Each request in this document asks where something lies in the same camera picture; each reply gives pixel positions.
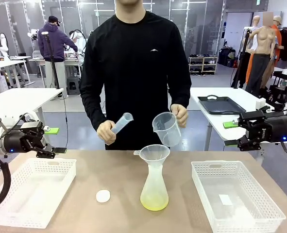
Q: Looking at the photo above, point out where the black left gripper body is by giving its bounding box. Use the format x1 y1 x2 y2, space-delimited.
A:
2 121 48 155

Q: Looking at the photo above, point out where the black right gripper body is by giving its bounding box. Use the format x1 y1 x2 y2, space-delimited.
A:
246 113 287 144

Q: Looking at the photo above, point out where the clear plastic beaker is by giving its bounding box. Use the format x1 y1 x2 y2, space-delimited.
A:
152 111 182 147

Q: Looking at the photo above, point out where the white round flask stopper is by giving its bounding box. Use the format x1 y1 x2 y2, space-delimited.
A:
96 189 111 203

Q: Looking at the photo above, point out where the clear plastic measuring cylinder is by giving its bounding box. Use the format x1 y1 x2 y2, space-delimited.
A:
110 112 134 135

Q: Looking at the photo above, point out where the clear plastic funnel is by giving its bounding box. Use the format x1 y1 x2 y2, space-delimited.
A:
133 144 170 170

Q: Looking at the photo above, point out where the translucent plastic conical flask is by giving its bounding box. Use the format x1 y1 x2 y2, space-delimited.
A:
140 160 169 211

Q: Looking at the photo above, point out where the person's left forearm black sleeve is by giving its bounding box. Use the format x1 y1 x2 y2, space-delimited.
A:
169 80 192 110

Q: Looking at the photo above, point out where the person's right forearm black sleeve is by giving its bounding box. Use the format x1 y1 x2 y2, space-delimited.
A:
81 89 107 133

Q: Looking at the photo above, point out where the person's left hand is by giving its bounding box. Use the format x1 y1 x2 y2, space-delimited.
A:
170 104 189 128

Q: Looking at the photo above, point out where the person's right hand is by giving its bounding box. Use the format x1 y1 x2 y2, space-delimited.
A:
96 120 117 146

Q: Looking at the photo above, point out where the black plastic tray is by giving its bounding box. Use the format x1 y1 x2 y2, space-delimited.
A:
197 95 246 115

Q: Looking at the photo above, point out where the small white box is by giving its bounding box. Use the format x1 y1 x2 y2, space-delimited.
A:
255 98 267 110

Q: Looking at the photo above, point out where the white side table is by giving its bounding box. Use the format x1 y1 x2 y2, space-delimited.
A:
0 87 64 132

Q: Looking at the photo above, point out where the white perforated plastic basket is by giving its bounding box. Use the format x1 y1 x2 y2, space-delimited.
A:
190 160 287 233
0 158 77 229

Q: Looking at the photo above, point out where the grey plastic step stool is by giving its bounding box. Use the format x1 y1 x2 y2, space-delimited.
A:
67 81 82 95

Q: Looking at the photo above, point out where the wooden shoe rack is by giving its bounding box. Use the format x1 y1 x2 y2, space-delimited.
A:
188 56 219 75

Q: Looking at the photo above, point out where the black tripod beside mannequins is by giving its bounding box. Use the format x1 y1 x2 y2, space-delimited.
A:
230 27 252 88

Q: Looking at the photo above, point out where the person in purple hoodie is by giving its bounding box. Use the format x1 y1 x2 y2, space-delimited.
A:
38 16 78 95

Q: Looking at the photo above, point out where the bare beige mannequin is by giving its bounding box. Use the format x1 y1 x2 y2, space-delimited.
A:
245 11 277 94

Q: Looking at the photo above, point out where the mannequin in orange garment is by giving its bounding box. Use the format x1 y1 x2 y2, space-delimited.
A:
271 16 285 59

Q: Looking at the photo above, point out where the person in black sweater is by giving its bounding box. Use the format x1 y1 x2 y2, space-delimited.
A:
79 0 192 151

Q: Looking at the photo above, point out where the white mannequin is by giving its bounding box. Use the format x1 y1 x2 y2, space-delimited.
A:
251 15 262 49

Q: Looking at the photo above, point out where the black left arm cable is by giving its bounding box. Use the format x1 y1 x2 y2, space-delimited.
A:
0 148 12 214

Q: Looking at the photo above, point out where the black tripod with camera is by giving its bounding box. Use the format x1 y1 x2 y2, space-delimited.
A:
41 31 60 89

